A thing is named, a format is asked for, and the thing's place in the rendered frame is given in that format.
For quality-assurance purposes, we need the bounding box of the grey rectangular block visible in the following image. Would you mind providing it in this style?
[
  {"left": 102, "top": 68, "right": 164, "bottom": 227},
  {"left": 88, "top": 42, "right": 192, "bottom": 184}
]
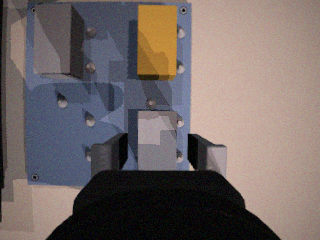
[
  {"left": 33, "top": 4, "right": 84, "bottom": 79},
  {"left": 138, "top": 111, "right": 177, "bottom": 170}
]

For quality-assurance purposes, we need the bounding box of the yellow rectangular block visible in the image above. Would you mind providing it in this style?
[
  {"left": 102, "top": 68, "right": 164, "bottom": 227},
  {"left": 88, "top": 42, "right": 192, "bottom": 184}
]
[{"left": 137, "top": 5, "right": 177, "bottom": 81}]

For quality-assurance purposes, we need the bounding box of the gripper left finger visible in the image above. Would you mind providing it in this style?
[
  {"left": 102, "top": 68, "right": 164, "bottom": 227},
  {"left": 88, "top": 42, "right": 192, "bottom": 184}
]
[{"left": 91, "top": 133, "right": 128, "bottom": 179}]

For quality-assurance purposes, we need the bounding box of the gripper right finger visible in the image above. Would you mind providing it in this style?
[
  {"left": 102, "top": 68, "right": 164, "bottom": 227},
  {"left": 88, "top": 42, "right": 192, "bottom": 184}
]
[{"left": 187, "top": 134, "right": 227, "bottom": 179}]

